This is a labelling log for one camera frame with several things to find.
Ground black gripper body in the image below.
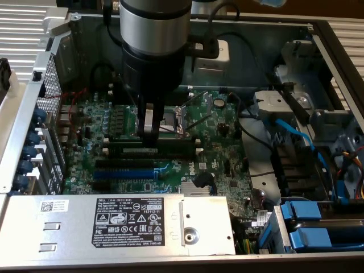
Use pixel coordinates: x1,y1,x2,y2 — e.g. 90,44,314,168
122,45,185,100

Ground green RAM stick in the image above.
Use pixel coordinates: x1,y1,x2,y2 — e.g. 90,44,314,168
112,144,197,159

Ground RAM slot white latches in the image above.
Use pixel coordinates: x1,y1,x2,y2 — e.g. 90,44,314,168
102,137,204,148
107,89,196,101
107,82,195,93
101,147,204,160

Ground thin steel locking lever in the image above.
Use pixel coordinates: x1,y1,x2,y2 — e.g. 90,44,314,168
118,78,139,111
163,123,191,139

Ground CPU socket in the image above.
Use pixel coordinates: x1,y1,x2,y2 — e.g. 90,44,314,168
135,105,189,140

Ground long black expansion slot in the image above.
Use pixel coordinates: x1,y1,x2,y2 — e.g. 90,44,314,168
95,158,156,169

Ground blue expansion slot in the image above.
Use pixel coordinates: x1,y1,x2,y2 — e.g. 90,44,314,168
93,167,172,180

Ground green Dell motherboard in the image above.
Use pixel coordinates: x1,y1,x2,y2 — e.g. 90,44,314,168
61,89,257,205

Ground rear I/O port block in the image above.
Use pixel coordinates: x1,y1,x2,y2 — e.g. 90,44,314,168
56,104,73,153

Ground short black expansion slot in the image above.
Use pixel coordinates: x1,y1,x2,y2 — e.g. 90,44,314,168
92,181,112,192

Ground silver chipset heatsink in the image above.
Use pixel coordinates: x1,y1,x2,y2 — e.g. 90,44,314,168
180,181,213,196

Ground blue card retention clip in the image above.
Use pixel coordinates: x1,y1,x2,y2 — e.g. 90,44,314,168
21,146,38,160
31,109,48,126
13,173,30,189
17,159,34,175
26,131,43,146

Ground open Dell PC case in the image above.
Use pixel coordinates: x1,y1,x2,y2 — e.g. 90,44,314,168
0,11,364,270

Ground silver power supply unit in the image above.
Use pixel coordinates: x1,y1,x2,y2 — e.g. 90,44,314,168
0,194,237,257

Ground silver disk bay cage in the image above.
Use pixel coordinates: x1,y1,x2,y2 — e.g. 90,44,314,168
252,38,364,205

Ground black plastic fan shroud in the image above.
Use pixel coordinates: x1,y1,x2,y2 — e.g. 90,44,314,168
270,143,332,201

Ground silver hard disk bay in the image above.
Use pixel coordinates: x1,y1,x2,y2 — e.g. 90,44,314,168
257,198,364,255

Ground blue disk carrier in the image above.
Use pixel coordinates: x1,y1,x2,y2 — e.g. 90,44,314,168
288,227,334,253
280,200,324,222

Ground black looped wire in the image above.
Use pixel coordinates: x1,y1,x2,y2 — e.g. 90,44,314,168
90,62,116,92

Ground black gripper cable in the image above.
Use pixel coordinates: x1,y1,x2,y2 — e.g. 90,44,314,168
102,0,125,48

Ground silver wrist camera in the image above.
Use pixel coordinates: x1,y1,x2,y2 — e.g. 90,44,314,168
193,38,231,72

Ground black camera cable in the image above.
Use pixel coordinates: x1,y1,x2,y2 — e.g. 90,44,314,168
206,3,230,43

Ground thin red wire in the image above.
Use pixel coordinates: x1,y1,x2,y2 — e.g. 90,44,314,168
44,87,89,134

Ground black cable plug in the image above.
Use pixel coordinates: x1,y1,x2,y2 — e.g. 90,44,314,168
192,171,214,189

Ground thick black wire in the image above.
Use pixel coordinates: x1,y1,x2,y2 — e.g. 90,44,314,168
227,92,276,151

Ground black SATA wire with plug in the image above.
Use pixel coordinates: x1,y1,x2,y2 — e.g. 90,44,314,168
217,31,285,89

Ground aluminium corner bracket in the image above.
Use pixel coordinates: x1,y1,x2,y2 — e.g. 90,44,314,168
42,7,72,39

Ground dark grey fan wire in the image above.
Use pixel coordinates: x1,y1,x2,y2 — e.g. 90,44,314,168
230,159,276,177

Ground blue SATA wire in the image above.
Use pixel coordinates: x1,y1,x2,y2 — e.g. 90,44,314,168
263,113,352,205

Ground yellow green wire bundle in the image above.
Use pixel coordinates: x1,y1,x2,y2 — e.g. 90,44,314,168
240,234,258,255

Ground orange yellow wire bundle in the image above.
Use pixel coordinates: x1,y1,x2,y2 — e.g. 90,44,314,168
332,150,364,201

